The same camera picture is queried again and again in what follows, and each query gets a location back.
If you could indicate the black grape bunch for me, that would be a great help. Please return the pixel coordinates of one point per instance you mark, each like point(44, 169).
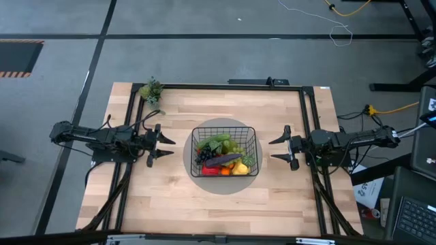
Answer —
point(204, 154)

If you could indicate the red drink can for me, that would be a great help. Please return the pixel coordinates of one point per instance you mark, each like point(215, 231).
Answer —
point(373, 213)

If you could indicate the round grey mat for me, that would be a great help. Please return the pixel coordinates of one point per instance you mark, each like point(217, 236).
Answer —
point(221, 185)

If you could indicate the silver metal bracket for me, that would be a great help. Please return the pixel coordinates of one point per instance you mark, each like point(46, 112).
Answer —
point(315, 241)
point(126, 238)

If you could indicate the hazard-striped black floor mat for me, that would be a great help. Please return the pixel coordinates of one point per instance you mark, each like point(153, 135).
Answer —
point(17, 56)

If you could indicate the white paper sheet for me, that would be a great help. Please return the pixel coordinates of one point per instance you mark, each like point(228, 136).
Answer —
point(369, 194)

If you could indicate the black power strip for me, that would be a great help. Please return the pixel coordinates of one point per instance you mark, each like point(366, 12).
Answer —
point(248, 82)

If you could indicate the dark grey laptop lid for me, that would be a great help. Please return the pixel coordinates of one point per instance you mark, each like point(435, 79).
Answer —
point(424, 146)

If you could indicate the person's shoe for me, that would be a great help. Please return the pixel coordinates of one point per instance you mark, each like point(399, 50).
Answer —
point(431, 62)
point(429, 44)

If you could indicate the black aluminium table frame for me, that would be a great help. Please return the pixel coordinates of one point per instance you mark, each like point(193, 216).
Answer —
point(221, 86)

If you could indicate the phone with blue screen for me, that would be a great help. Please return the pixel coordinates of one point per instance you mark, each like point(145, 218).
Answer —
point(430, 119)

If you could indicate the green cucumber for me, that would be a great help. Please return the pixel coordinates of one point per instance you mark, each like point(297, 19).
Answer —
point(214, 140)

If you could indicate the small potted succulent plant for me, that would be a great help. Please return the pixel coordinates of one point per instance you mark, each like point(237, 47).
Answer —
point(151, 92)

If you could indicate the black desk frame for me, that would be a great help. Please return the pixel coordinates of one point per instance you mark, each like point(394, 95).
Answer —
point(402, 86)

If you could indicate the grey chair base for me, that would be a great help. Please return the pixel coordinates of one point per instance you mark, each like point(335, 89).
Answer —
point(10, 157)

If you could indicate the yellow pear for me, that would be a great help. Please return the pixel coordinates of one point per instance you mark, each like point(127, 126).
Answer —
point(241, 168)

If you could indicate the green pear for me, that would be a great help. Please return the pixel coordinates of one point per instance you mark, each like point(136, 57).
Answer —
point(230, 145)

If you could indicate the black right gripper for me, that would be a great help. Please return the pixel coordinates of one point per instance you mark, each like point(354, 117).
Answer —
point(299, 146)

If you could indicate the purple eggplant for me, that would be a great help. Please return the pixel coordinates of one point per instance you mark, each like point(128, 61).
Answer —
point(223, 160)

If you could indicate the open laptop with keyboard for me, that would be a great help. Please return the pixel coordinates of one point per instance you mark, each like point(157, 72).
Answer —
point(415, 217)

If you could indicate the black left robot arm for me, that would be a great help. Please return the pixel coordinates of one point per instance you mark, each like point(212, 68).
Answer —
point(102, 136)

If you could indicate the red bell pepper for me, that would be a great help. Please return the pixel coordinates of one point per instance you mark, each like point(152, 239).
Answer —
point(209, 171)

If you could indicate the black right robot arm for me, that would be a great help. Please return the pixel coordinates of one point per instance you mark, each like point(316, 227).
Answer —
point(357, 137)

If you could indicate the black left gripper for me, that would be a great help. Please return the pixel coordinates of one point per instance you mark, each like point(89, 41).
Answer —
point(151, 143)

